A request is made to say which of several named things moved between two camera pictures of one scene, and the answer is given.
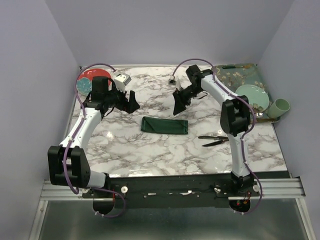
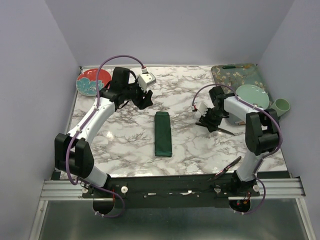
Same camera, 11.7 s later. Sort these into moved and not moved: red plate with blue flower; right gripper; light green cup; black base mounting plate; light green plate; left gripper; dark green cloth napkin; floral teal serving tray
Moved: right gripper; left gripper; dark green cloth napkin
Not moved: light green plate; light green cup; black base mounting plate; floral teal serving tray; red plate with blue flower
